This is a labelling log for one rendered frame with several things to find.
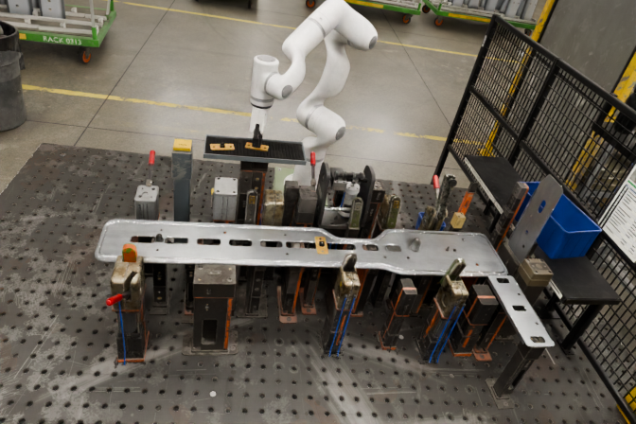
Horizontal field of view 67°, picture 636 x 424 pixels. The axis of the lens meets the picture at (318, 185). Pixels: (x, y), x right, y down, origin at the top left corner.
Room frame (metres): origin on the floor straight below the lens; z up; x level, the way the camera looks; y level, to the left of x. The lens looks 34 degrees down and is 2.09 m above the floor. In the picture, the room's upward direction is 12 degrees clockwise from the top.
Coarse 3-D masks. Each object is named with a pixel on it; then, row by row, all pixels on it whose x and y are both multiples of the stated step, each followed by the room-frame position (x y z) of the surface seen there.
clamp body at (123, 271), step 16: (128, 272) 0.90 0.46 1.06; (144, 272) 0.96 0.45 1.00; (112, 288) 0.85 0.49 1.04; (128, 288) 0.88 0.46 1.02; (144, 288) 0.95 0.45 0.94; (128, 304) 0.86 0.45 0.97; (144, 304) 0.96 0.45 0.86; (128, 320) 0.87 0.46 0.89; (144, 320) 0.92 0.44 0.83; (128, 336) 0.87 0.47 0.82; (144, 336) 0.91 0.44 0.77; (128, 352) 0.86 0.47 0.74; (144, 352) 0.89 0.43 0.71
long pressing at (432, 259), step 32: (128, 224) 1.14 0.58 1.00; (160, 224) 1.18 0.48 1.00; (192, 224) 1.21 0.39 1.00; (224, 224) 1.24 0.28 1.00; (96, 256) 0.99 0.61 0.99; (160, 256) 1.03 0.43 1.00; (192, 256) 1.06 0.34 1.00; (224, 256) 1.09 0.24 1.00; (256, 256) 1.12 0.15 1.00; (288, 256) 1.15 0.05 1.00; (320, 256) 1.18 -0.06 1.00; (416, 256) 1.28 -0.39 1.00; (448, 256) 1.32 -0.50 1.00; (480, 256) 1.35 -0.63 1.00
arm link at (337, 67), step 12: (336, 36) 1.85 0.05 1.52; (336, 48) 1.85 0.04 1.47; (336, 60) 1.83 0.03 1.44; (324, 72) 1.84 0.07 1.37; (336, 72) 1.81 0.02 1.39; (348, 72) 1.85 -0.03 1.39; (324, 84) 1.82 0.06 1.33; (336, 84) 1.81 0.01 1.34; (312, 96) 1.83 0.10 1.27; (324, 96) 1.82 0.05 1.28; (300, 108) 1.84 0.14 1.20; (312, 108) 1.83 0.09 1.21; (300, 120) 1.83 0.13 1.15
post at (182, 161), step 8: (176, 152) 1.40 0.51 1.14; (184, 152) 1.41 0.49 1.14; (192, 152) 1.45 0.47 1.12; (176, 160) 1.40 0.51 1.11; (184, 160) 1.41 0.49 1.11; (192, 160) 1.46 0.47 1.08; (176, 168) 1.40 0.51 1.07; (184, 168) 1.41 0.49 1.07; (176, 176) 1.40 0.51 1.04; (184, 176) 1.41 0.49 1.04; (176, 184) 1.41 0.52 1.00; (184, 184) 1.42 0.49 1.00; (176, 192) 1.41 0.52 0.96; (184, 192) 1.42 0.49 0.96; (176, 200) 1.41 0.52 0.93; (184, 200) 1.42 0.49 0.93; (176, 208) 1.41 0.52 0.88; (184, 208) 1.42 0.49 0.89; (176, 216) 1.41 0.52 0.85; (184, 216) 1.42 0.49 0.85; (176, 240) 1.41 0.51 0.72; (184, 240) 1.42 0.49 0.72
